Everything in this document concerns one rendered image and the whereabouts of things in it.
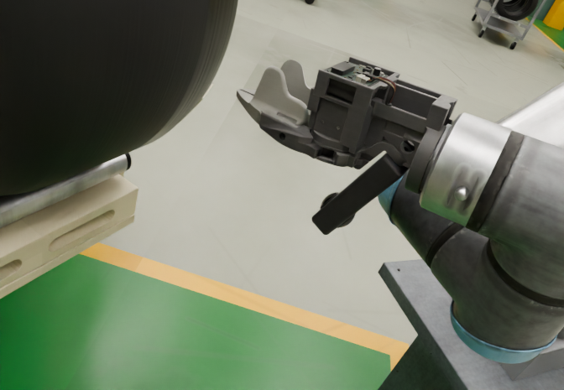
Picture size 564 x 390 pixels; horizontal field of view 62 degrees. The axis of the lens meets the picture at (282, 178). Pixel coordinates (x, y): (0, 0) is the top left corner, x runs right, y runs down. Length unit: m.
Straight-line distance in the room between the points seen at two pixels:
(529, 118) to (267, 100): 0.29
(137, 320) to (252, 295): 0.44
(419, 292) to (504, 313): 0.80
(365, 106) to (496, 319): 0.22
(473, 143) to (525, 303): 0.14
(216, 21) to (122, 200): 0.37
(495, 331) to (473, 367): 0.70
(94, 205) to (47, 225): 0.08
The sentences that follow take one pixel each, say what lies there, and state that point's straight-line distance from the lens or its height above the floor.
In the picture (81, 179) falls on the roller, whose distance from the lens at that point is 0.75.
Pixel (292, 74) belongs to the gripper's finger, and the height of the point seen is 1.20.
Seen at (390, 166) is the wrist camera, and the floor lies 1.18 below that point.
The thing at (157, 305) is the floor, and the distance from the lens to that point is 1.76.
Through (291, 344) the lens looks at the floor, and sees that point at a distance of 1.78.
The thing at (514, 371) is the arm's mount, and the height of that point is 0.62.
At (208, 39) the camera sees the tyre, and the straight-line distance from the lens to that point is 0.56.
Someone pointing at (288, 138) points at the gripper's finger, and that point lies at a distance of 0.44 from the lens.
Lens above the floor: 1.38
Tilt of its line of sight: 33 degrees down
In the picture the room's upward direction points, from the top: 20 degrees clockwise
